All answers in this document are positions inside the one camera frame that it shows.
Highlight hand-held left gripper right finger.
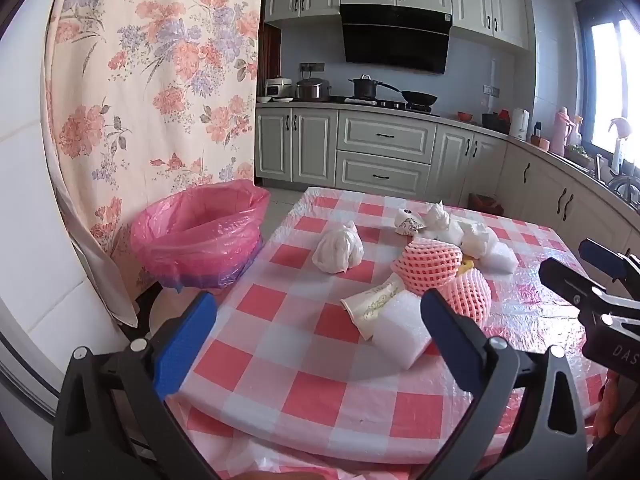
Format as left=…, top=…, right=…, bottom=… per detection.
left=420, top=289, right=588, bottom=480

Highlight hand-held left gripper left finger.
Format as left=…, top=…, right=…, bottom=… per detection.
left=51, top=291, right=221, bottom=480

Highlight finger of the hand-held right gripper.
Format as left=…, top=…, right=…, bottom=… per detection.
left=538, top=257, right=640, bottom=331
left=578, top=238, right=640, bottom=282

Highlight bin with pink bag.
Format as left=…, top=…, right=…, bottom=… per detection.
left=130, top=179, right=272, bottom=291

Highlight white twisted paper towel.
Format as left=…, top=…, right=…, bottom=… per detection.
left=424, top=200, right=451, bottom=233

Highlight person's right hand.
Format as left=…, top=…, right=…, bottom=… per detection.
left=594, top=374, right=622, bottom=439

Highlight pink foam fruit net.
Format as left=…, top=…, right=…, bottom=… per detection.
left=390, top=237, right=463, bottom=298
left=432, top=267, right=493, bottom=328

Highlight white foam block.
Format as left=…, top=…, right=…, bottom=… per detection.
left=480, top=240, right=518, bottom=276
left=372, top=292, right=433, bottom=373

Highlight flattened beige paper cup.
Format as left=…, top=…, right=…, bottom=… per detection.
left=340, top=274, right=408, bottom=343

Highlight white plastic packet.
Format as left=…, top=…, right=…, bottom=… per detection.
left=460, top=222, right=496, bottom=261

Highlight red plastic basket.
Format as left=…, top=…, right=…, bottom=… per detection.
left=467, top=193, right=503, bottom=216

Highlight crumpled printed paper cup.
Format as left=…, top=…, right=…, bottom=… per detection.
left=393, top=206, right=428, bottom=237

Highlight pink thermos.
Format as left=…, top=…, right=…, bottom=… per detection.
left=550, top=106, right=571, bottom=156

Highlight white crumpled tissue wad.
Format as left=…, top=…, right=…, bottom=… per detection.
left=311, top=220, right=366, bottom=275

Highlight pink checkered tablecloth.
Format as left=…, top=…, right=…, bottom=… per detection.
left=165, top=186, right=608, bottom=480

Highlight white electric kettle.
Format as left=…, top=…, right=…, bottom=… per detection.
left=509, top=108, right=531, bottom=140

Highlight white cabinet drawer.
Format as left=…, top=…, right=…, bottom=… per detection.
left=337, top=110, right=437, bottom=163
left=335, top=150, right=432, bottom=200

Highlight window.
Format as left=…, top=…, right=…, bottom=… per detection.
left=575, top=0, right=640, bottom=161

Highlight white lower cabinets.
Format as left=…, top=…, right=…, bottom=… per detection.
left=255, top=102, right=640, bottom=271

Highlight black frying pan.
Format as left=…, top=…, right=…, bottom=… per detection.
left=400, top=90, right=439, bottom=108

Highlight gas stove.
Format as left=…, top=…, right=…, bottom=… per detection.
left=345, top=96, right=441, bottom=113

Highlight floral curtain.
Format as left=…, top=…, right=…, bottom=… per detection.
left=42, top=0, right=263, bottom=328

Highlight black pot with lid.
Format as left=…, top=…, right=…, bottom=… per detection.
left=348, top=74, right=403, bottom=101

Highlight white rice cooker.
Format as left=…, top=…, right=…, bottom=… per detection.
left=264, top=76, right=294, bottom=101

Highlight steel pressure cooker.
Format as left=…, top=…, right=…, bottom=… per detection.
left=296, top=77, right=332, bottom=102

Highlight black range hood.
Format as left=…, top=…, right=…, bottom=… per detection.
left=340, top=4, right=453, bottom=75

